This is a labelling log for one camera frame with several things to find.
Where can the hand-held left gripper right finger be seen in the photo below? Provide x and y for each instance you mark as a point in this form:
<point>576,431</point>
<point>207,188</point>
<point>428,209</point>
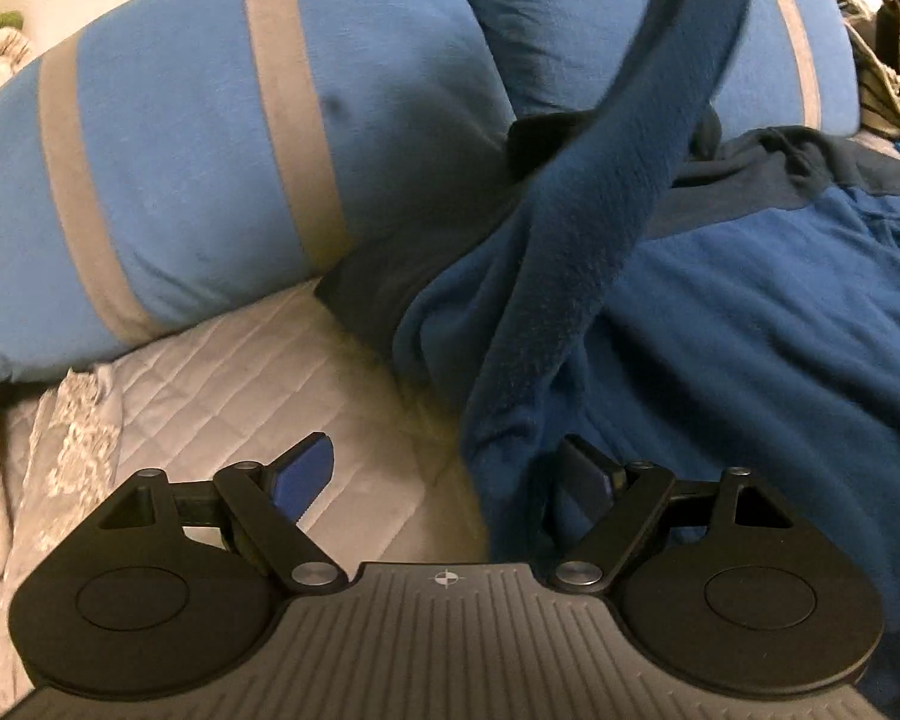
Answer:
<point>585,478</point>

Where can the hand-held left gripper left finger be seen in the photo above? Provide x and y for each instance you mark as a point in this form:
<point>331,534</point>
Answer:
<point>304,474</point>

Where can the blue fleece jacket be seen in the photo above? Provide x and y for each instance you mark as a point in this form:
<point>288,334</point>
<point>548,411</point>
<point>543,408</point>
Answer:
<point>720,315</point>

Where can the blue grey-striped pillow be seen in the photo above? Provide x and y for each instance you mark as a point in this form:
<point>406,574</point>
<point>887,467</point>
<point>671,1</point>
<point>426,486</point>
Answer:
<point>195,165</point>
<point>570,22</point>

